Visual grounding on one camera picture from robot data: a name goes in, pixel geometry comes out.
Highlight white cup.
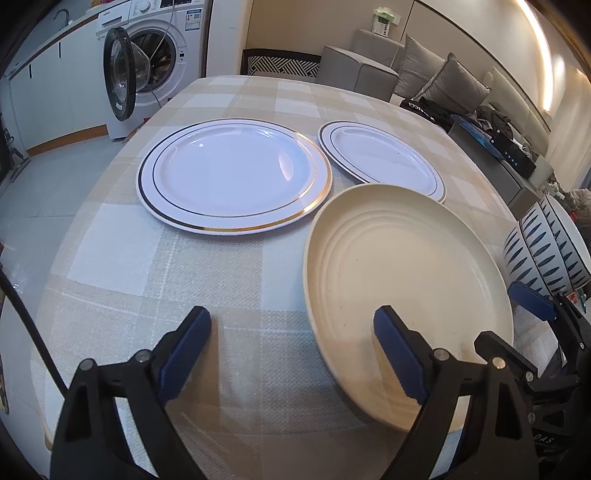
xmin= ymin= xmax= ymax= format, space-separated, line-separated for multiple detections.
xmin=531 ymin=157 xmax=555 ymax=185

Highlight grey sofa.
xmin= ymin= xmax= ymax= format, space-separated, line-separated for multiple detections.
xmin=316 ymin=28 xmax=552 ymax=153

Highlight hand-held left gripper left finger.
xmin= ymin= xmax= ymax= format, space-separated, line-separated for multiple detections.
xmin=50 ymin=306 xmax=212 ymax=480

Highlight light grey cushion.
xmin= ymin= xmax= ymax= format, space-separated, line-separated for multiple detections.
xmin=394 ymin=34 xmax=451 ymax=100

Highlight white bowl blue leaf pattern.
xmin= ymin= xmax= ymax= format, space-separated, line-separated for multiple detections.
xmin=540 ymin=191 xmax=591 ymax=294
xmin=502 ymin=217 xmax=539 ymax=284
xmin=519 ymin=203 xmax=566 ymax=296

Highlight grey stick vacuum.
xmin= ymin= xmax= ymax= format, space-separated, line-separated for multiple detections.
xmin=0 ymin=115 xmax=31 ymax=181

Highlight black jacket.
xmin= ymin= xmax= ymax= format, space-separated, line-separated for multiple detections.
xmin=475 ymin=105 xmax=515 ymax=139

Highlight grey cabinet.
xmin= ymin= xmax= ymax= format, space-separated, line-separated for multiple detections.
xmin=445 ymin=124 xmax=548 ymax=222

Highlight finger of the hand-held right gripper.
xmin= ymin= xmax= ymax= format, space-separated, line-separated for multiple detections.
xmin=508 ymin=281 xmax=591 ymax=354
xmin=475 ymin=330 xmax=539 ymax=382

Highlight black white patterned chair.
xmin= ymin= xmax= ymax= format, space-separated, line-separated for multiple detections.
xmin=242 ymin=48 xmax=321 ymax=84

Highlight large white gold-rimmed plate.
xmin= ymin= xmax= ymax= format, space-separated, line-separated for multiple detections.
xmin=137 ymin=119 xmax=333 ymax=236

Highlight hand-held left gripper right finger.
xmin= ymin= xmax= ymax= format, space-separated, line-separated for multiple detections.
xmin=373 ymin=305 xmax=539 ymax=480

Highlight small white rimmed plate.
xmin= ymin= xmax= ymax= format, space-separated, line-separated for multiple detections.
xmin=318 ymin=121 xmax=448 ymax=204

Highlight black bag with white print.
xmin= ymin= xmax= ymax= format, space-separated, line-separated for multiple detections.
xmin=399 ymin=97 xmax=437 ymax=121

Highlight beige ridged plate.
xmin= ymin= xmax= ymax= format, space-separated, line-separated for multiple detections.
xmin=302 ymin=183 xmax=515 ymax=433

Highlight blue plastic packet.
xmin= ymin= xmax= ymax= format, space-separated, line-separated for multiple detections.
xmin=450 ymin=114 xmax=497 ymax=148

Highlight white kitchen base cabinets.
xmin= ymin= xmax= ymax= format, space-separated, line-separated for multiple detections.
xmin=0 ymin=9 xmax=114 ymax=155

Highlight beige checkered tablecloth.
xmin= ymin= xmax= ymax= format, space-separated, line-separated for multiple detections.
xmin=30 ymin=74 xmax=561 ymax=480

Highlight dark olive clothes pile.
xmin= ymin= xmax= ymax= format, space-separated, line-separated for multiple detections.
xmin=561 ymin=185 xmax=591 ymax=217

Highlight black box device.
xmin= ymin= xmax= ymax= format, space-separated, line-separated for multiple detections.
xmin=489 ymin=131 xmax=536 ymax=178

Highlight white washing machine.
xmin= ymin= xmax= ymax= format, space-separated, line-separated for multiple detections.
xmin=95 ymin=0 xmax=213 ymax=141

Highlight dark grey cushion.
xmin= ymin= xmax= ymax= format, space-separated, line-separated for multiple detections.
xmin=418 ymin=53 xmax=491 ymax=116

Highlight white box with green bag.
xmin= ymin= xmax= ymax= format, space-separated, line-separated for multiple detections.
xmin=372 ymin=7 xmax=402 ymax=37

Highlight black cable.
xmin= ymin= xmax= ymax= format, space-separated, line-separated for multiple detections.
xmin=0 ymin=265 xmax=68 ymax=398

